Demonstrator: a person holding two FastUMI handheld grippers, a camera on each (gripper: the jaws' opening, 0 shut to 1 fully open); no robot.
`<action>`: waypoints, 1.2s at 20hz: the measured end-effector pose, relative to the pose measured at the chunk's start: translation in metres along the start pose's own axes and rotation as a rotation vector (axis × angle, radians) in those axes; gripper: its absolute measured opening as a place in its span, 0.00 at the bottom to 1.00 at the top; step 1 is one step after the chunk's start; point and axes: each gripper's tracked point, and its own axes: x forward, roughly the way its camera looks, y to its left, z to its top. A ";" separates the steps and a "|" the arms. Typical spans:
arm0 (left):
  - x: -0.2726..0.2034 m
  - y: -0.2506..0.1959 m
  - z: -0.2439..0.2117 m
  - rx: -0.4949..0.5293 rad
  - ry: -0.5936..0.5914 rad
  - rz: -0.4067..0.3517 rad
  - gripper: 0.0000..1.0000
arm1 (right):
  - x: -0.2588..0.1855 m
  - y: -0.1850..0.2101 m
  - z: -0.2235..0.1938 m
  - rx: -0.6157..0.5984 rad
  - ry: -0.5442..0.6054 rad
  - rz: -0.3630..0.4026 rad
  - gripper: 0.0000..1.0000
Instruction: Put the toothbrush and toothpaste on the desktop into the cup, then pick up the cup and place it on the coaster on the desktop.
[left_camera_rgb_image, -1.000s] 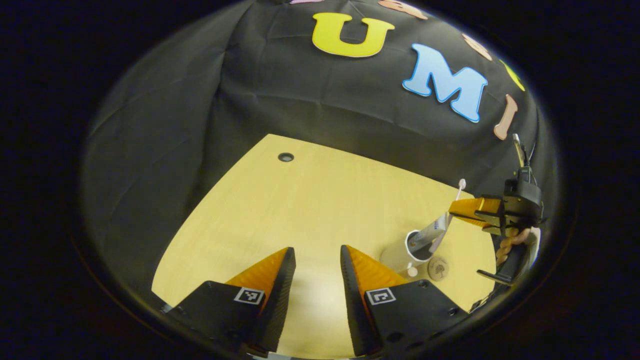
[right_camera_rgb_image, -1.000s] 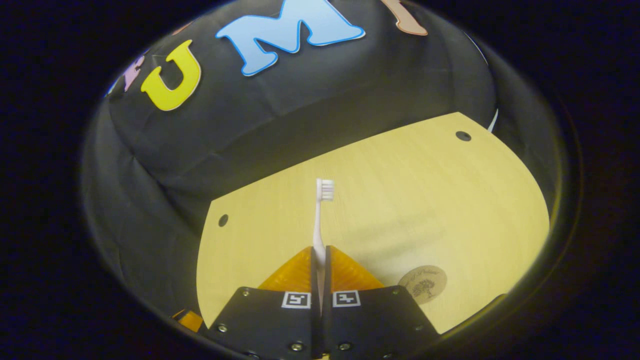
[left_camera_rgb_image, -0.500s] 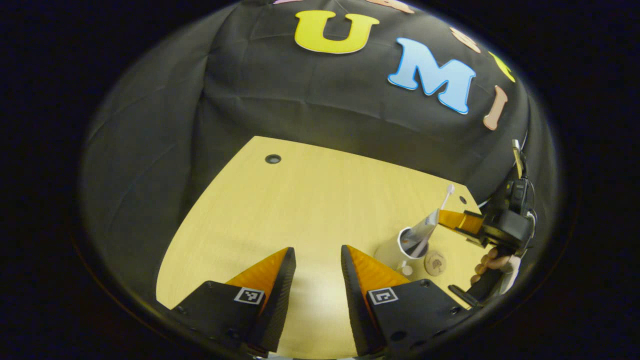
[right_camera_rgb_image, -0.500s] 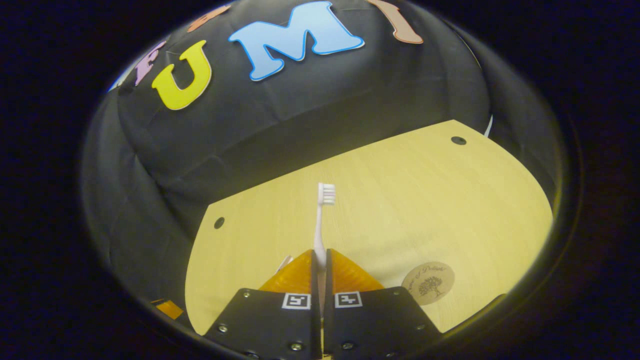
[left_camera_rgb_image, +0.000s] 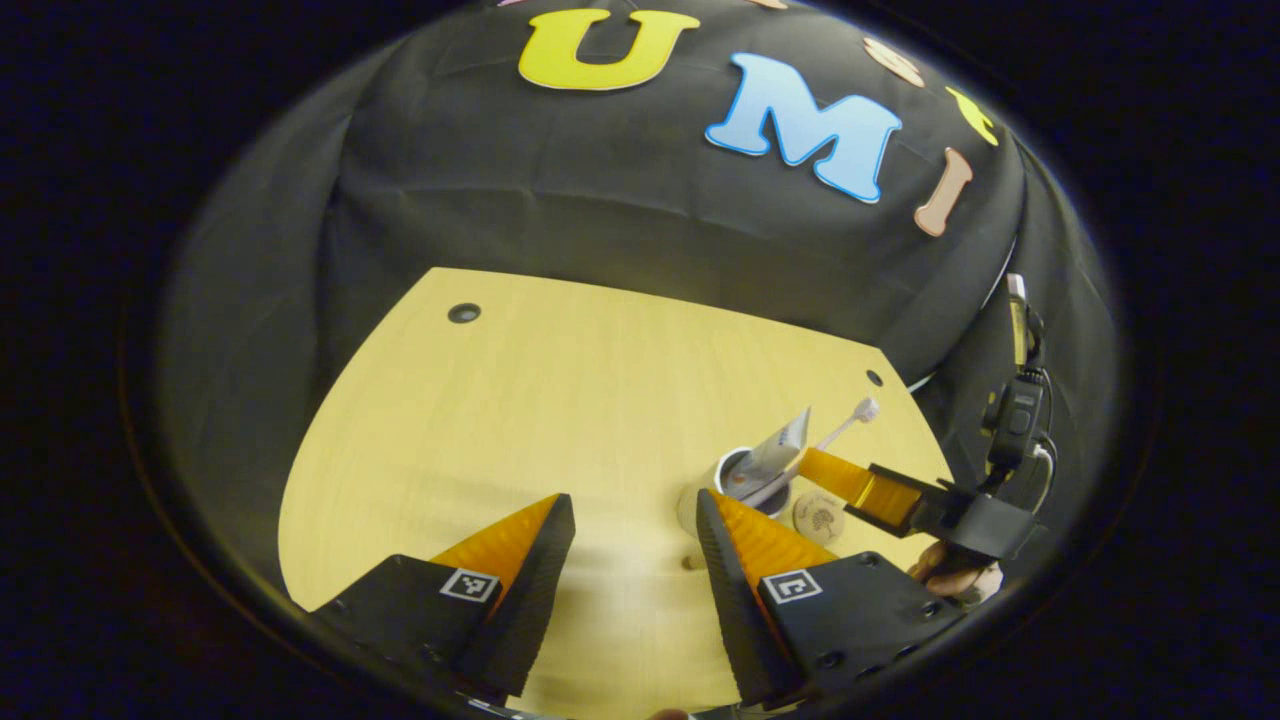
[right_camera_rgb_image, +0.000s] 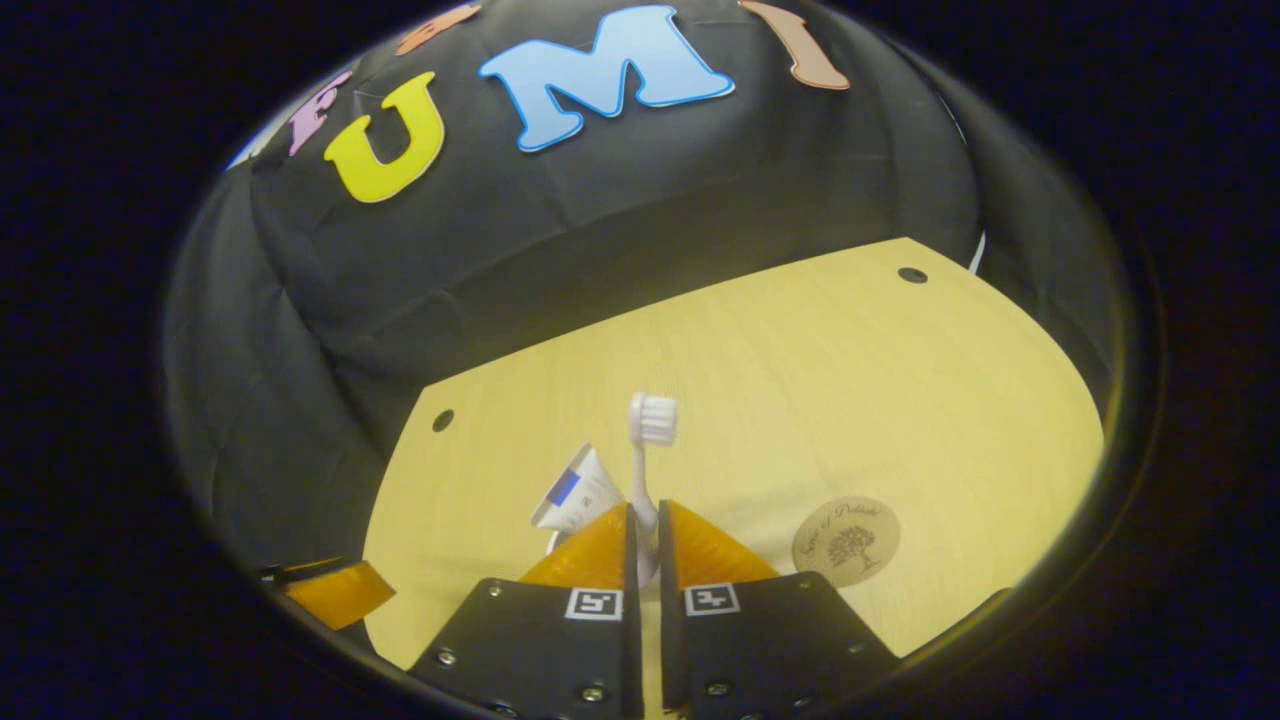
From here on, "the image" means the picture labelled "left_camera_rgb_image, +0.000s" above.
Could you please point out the wooden desktop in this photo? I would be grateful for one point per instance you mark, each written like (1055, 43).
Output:
(550, 400)

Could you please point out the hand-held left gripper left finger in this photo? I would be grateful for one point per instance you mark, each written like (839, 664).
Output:
(535, 600)

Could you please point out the round cork coaster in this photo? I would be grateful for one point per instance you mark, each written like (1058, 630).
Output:
(820, 520)

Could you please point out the white toothbrush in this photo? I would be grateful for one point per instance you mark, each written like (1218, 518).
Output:
(866, 409)

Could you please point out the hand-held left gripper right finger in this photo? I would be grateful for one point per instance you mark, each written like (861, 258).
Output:
(730, 610)

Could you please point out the black backdrop cloth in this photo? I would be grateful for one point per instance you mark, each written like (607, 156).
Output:
(600, 180)

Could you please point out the white toothpaste tube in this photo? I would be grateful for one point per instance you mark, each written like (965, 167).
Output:
(780, 450)

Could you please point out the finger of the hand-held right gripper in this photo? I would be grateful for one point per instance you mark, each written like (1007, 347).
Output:
(885, 497)

